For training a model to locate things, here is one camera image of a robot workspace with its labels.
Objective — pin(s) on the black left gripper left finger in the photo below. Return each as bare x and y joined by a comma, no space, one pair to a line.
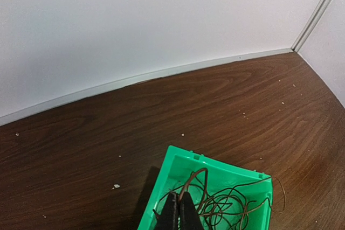
168,219

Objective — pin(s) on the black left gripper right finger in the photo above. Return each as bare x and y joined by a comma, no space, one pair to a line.
189,218

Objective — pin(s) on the right green plastic bin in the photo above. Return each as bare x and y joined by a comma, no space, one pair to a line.
233,198

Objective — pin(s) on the right aluminium frame post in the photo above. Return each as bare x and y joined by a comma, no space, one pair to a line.
310,25

